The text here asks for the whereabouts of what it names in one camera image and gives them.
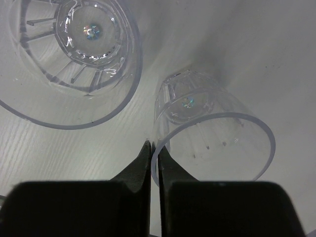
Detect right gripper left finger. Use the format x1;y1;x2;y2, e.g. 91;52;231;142
0;141;151;237

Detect clear glass cup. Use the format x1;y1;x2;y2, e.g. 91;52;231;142
151;70;276;183
0;0;143;130

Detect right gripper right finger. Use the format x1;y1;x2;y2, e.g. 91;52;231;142
158;148;305;237

